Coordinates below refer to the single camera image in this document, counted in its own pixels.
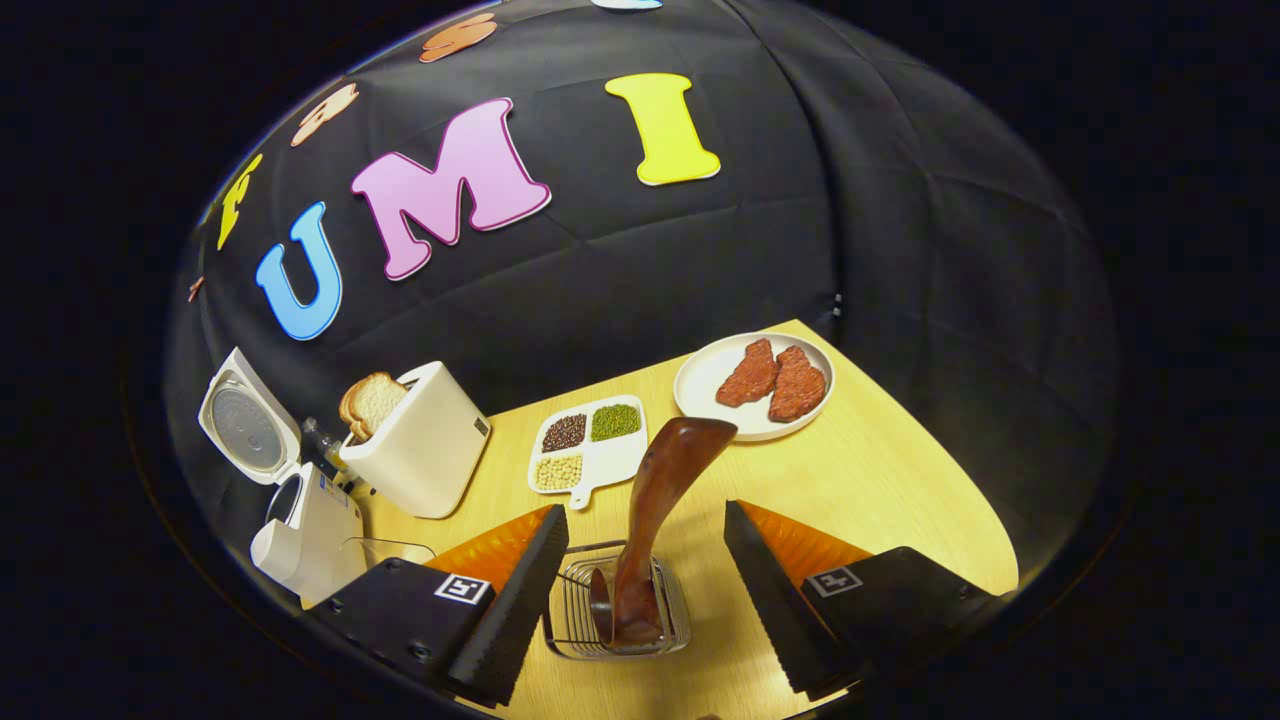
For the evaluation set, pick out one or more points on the white divided dish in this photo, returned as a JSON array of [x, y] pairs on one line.
[[615, 462]]

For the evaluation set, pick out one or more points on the toasted bread slice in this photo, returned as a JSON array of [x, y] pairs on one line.
[[375, 402]]

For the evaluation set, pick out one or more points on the green beans pile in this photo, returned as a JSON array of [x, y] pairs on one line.
[[615, 422]]

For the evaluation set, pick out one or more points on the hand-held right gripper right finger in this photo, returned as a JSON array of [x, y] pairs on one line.
[[780, 620]]

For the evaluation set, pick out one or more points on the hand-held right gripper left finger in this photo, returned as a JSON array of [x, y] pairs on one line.
[[505, 620]]

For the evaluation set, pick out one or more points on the wooden spoon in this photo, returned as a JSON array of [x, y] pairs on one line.
[[655, 500]]

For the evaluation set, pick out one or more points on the white toaster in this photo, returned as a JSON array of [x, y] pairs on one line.
[[430, 450]]

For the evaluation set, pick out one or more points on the clear glass bottle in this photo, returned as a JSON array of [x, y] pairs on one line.
[[318, 438]]

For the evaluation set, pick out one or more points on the red beans pile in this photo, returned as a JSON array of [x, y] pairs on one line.
[[564, 433]]

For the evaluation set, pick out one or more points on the white rice cooker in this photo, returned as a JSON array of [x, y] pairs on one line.
[[320, 540]]

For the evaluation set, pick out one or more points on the black backdrop cloth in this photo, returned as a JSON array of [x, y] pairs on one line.
[[700, 260]]

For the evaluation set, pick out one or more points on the white round plate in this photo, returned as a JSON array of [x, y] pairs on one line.
[[705, 385]]

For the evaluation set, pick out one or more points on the yellow soybeans pile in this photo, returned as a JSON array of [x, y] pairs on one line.
[[559, 472]]

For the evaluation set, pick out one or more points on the red meat piece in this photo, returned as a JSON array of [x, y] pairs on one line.
[[798, 385], [748, 378]]

